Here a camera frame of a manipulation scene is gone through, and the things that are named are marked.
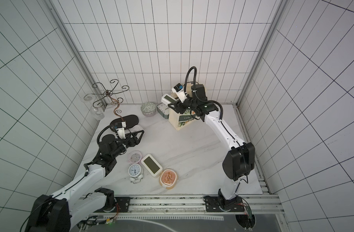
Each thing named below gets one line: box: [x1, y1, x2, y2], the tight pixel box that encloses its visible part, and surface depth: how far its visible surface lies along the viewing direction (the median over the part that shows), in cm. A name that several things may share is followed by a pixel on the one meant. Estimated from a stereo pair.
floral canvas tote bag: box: [168, 108, 200, 131], surface depth 102 cm
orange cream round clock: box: [159, 168, 178, 190], surface depth 81 cm
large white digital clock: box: [140, 153, 163, 177], surface depth 83 cm
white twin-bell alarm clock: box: [128, 163, 144, 184], surface depth 81 cm
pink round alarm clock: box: [128, 150, 143, 164], surface depth 89 cm
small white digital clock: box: [161, 93, 179, 105], surface depth 78 cm
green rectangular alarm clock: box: [156, 102, 170, 120], surface depth 113 cm
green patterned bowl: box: [140, 101, 157, 117], surface depth 113 cm
